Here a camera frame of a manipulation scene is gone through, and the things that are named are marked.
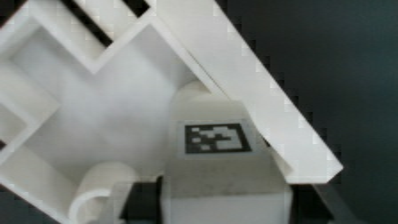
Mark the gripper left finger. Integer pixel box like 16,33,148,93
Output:
121,182,162,224

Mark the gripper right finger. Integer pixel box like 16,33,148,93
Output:
292,184,356,224

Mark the white chair leg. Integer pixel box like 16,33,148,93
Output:
162,82,293,224

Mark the white chair seat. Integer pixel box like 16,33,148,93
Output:
0,0,343,224

